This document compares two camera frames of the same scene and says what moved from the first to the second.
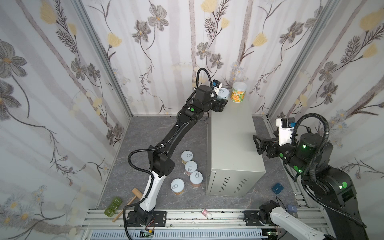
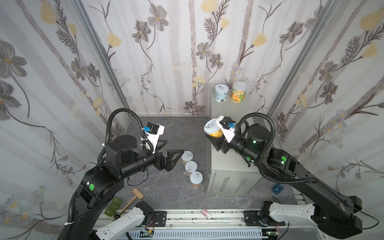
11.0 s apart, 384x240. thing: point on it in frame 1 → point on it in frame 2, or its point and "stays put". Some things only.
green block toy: (116, 202) stays put
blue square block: (277, 188) stays put
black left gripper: (220, 104) → (161, 160)
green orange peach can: (238, 94) stays put
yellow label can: (186, 155) stays put
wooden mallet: (137, 194) stays put
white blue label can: (223, 93) stays put
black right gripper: (267, 146) → (225, 144)
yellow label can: (177, 186) → (212, 128)
